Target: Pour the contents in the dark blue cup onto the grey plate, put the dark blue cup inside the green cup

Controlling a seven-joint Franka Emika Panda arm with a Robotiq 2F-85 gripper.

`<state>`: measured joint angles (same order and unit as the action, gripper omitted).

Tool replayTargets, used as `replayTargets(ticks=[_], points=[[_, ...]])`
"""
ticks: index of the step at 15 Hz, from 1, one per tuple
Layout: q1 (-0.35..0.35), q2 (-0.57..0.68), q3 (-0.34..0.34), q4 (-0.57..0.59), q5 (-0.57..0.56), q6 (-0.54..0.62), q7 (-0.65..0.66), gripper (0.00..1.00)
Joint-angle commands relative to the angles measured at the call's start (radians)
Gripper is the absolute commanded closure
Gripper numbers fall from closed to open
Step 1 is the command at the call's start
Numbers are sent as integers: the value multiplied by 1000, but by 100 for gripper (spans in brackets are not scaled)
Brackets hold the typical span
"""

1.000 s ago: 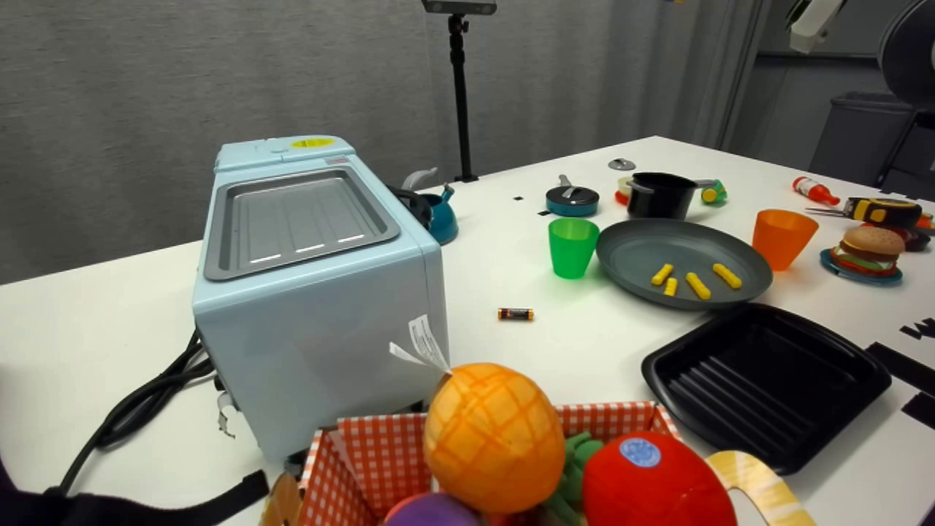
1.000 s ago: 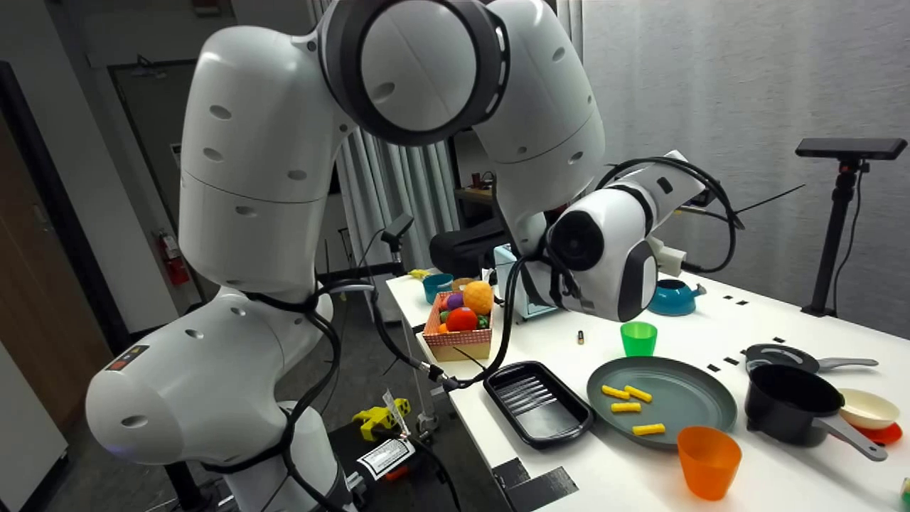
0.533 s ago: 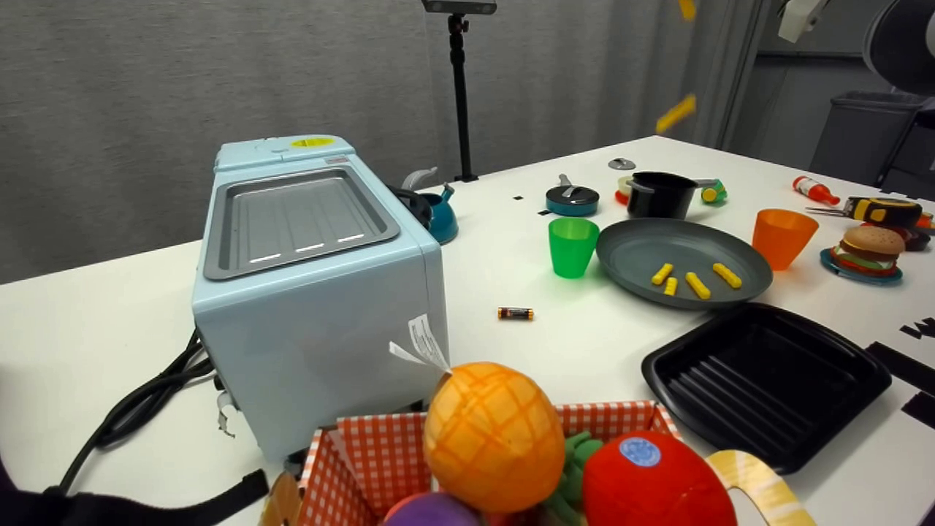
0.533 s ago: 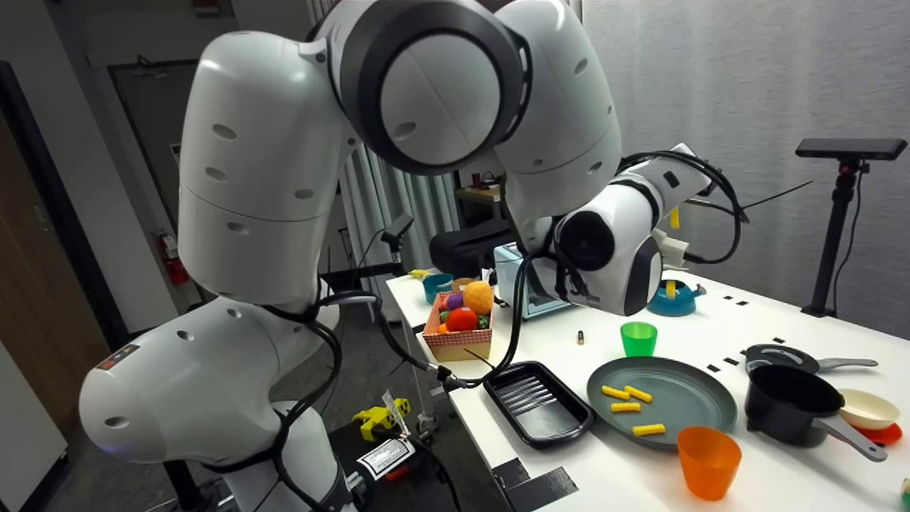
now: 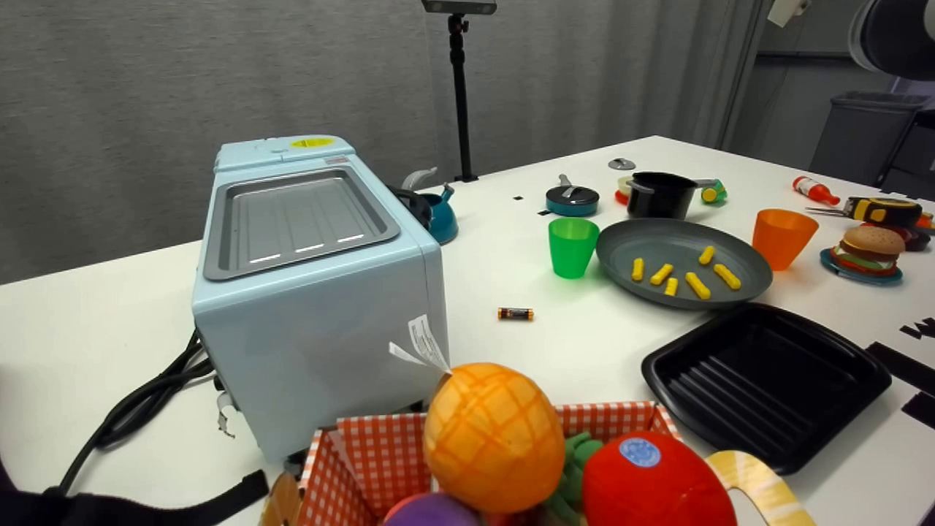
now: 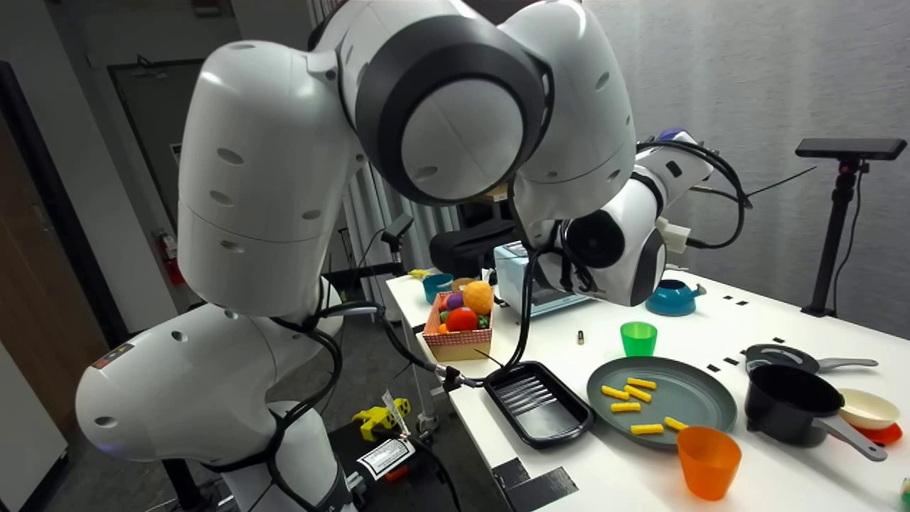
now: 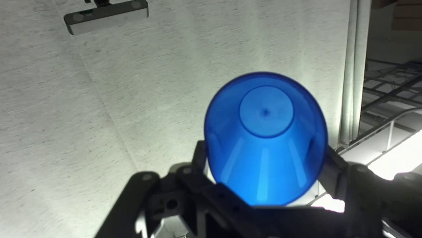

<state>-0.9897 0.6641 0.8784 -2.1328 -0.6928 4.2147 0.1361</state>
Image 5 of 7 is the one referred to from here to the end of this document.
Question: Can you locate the green plastic cup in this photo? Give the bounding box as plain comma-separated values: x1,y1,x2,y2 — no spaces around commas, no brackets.
546,215,603,282

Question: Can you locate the grey round plate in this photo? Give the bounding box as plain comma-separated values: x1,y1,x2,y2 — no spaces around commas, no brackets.
594,215,776,313

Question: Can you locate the orange plastic cup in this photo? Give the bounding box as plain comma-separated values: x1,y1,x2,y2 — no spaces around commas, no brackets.
751,208,821,275

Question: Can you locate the teal small plate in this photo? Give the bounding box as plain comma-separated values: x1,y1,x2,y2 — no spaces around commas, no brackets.
818,246,906,290

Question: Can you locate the teal toy kettle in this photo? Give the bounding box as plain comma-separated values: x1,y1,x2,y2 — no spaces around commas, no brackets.
391,167,463,246

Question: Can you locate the small dark frying pan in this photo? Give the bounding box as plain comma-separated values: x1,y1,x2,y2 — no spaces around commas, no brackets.
539,173,603,220

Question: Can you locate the black tripod stand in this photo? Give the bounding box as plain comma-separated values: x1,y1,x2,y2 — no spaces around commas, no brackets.
445,11,483,183

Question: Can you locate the light blue toaster oven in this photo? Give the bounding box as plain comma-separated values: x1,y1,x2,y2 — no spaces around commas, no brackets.
190,132,453,464

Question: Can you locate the orange plush fruit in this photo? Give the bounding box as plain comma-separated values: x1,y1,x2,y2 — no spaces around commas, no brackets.
422,358,570,516

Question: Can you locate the red checkered fruit basket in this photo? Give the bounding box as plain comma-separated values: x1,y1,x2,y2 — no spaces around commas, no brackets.
296,401,684,526

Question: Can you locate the green plush leaf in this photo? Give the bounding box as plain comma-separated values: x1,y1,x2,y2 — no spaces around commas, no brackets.
545,431,608,526

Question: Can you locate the purple plush fruit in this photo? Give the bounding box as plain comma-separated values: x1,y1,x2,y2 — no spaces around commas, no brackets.
380,491,486,526

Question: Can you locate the grey curtain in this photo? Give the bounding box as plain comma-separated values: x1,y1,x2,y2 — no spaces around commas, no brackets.
0,0,764,287

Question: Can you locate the red plush fruit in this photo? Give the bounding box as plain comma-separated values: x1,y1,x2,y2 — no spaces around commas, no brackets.
583,430,739,526

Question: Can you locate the black ridged grill tray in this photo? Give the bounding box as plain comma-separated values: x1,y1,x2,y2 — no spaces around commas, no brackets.
641,301,895,475

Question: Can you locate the red white toy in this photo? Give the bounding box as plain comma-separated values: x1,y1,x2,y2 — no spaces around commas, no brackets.
789,173,843,211

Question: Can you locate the yellow tape roll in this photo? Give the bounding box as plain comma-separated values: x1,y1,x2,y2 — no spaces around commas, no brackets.
707,448,818,526

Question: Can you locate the toy burger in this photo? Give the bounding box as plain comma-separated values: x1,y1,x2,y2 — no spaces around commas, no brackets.
827,221,910,277

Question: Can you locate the grey trash bin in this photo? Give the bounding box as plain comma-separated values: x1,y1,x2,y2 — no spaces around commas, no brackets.
809,90,929,186

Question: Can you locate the black yellow toy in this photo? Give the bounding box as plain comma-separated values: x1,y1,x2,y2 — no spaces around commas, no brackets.
843,192,935,255

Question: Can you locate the black bag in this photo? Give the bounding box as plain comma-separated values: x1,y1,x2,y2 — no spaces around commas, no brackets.
0,456,272,526

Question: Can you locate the black tape strip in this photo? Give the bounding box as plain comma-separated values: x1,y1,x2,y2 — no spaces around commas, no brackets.
865,338,935,431

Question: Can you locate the black saucepan grey handle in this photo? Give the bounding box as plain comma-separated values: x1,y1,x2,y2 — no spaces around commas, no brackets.
625,170,703,221

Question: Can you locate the black toaster power cable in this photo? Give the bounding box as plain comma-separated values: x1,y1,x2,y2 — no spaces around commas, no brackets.
55,326,220,494

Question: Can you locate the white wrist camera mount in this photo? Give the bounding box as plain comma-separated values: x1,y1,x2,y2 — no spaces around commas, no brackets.
767,0,812,30

